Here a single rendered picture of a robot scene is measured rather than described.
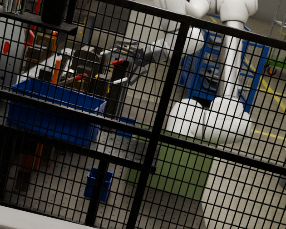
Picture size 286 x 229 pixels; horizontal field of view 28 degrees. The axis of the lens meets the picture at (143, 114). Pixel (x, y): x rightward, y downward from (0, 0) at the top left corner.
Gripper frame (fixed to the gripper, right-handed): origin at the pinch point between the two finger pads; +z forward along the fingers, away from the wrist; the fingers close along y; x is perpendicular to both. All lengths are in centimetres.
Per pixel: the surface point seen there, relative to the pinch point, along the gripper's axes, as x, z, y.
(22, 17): 69, 5, 30
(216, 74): -481, -24, -107
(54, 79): 11.5, 20.4, 3.8
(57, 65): 11.5, 17.3, 8.7
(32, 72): -36, 45, 6
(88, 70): -21.7, 14.0, -0.7
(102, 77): -31.6, 11.1, -7.0
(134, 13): -699, 81, -11
